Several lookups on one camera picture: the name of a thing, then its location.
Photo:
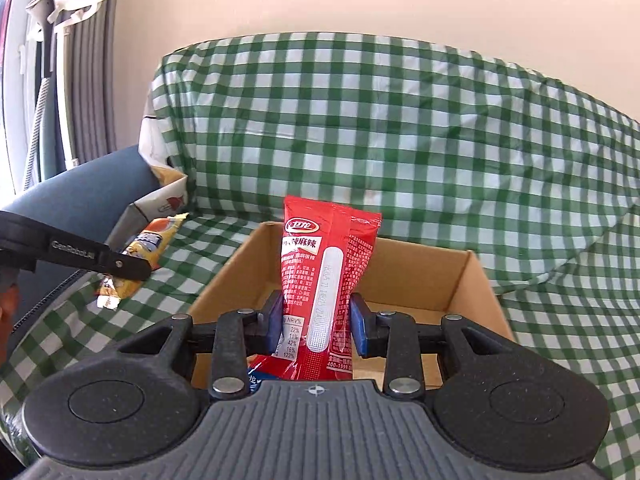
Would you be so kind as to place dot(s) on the brown cardboard box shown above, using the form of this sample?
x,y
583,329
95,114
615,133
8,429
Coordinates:
x,y
425,280

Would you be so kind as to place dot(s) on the yellow snack packet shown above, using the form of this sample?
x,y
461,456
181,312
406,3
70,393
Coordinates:
x,y
150,242

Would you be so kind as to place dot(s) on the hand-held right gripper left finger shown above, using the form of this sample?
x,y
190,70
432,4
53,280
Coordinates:
x,y
274,327

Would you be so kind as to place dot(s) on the person's left hand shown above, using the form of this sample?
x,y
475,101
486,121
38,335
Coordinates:
x,y
7,310

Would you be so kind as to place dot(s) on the grey curtain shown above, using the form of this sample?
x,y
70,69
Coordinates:
x,y
85,85

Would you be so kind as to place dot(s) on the red snack packet white strip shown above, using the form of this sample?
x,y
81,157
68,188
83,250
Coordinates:
x,y
325,280

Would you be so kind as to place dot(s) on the white paper bag yellow print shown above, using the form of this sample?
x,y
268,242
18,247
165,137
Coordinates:
x,y
160,180

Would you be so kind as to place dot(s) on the blue sofa armrest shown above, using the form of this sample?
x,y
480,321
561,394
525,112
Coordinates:
x,y
80,190

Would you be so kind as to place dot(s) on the white plastic hook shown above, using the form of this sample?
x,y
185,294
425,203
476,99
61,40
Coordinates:
x,y
80,7

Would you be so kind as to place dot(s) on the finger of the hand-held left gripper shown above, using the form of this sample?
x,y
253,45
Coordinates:
x,y
130,266

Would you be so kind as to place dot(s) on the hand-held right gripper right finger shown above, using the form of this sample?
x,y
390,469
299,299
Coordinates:
x,y
359,327

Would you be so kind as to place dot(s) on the red snack packet blue edge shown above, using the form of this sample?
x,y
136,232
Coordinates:
x,y
256,370

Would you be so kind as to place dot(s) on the green checked cloth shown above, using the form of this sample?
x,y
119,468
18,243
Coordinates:
x,y
400,150

